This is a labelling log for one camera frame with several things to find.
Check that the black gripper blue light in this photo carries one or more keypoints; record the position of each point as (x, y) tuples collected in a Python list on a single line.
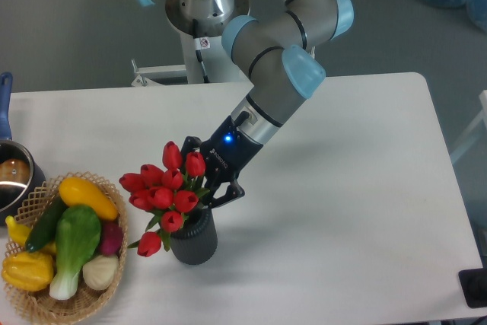
[(226, 153)]

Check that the red tulip bouquet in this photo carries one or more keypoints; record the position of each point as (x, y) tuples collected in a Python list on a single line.
[(171, 194)]

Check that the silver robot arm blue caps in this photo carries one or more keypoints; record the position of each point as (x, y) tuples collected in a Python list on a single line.
[(276, 58)]

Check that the dark grey ribbed vase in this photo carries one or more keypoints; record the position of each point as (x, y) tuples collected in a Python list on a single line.
[(196, 242)]

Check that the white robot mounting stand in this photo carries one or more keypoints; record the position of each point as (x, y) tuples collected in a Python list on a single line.
[(190, 66)]

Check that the purple red radish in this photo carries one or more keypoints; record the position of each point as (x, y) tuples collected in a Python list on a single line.
[(111, 239)]

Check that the yellow squash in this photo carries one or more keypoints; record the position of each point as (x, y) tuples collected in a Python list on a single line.
[(75, 191)]

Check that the green bok choy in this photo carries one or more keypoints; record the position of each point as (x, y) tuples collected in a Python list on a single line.
[(77, 237)]

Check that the white garlic bulb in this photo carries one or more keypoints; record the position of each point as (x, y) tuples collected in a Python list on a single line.
[(100, 272)]

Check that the dark green cucumber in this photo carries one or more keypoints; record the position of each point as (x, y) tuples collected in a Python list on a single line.
[(44, 231)]

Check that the small yellow gourd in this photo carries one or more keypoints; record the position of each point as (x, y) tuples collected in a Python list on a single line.
[(19, 234)]

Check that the yellow bell pepper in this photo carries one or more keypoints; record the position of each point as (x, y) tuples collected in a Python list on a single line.
[(28, 271)]

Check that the woven wicker basket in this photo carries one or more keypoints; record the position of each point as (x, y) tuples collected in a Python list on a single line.
[(39, 307)]

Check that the black device at table edge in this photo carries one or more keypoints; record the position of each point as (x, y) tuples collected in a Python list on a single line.
[(473, 284)]

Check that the blue handled saucepan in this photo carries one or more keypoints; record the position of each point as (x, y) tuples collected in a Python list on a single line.
[(20, 174)]

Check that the white frame at right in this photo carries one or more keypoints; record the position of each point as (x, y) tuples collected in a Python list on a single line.
[(471, 134)]

